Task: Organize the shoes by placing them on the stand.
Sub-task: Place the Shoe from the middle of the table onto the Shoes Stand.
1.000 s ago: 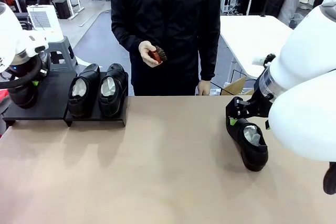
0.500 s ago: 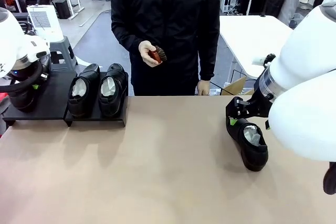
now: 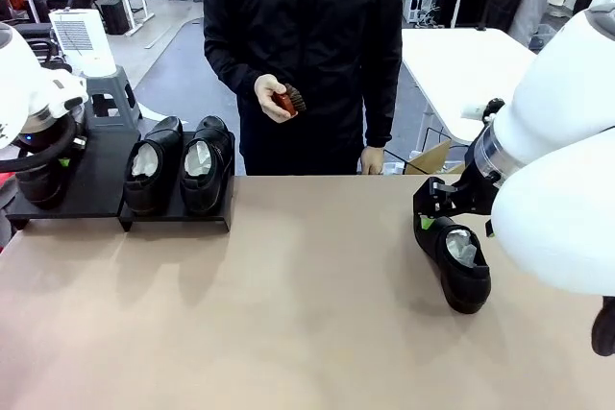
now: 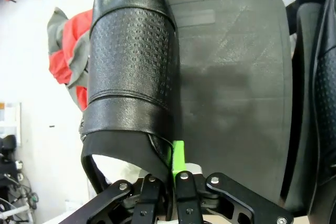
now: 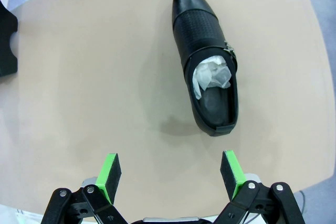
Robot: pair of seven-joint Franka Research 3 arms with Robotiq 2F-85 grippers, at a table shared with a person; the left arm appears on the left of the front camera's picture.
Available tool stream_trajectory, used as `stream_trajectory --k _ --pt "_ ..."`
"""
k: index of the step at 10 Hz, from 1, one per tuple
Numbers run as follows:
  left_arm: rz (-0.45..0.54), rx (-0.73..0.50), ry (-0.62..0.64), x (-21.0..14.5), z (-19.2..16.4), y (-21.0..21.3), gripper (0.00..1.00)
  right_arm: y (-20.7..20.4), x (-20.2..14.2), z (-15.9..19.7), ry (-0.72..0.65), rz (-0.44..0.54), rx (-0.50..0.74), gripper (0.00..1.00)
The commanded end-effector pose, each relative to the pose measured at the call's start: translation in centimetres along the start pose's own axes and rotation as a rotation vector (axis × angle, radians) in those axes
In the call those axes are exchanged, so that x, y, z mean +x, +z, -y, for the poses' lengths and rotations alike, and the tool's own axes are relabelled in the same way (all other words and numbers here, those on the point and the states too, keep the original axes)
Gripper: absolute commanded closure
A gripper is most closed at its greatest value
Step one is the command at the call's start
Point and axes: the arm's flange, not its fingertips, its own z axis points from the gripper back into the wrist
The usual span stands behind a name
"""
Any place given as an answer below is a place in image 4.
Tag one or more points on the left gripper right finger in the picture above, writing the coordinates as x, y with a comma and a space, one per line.
189, 197

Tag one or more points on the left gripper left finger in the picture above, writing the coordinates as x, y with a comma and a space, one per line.
147, 203

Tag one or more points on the black leather dress shoe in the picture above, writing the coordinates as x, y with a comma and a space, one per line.
131, 64
325, 103

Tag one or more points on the white crumpled paper stuffing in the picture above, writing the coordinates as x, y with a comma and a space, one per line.
118, 166

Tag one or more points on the white printed carton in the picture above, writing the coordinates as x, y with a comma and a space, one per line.
10, 121

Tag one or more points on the red and grey garment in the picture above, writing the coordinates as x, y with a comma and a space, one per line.
65, 37

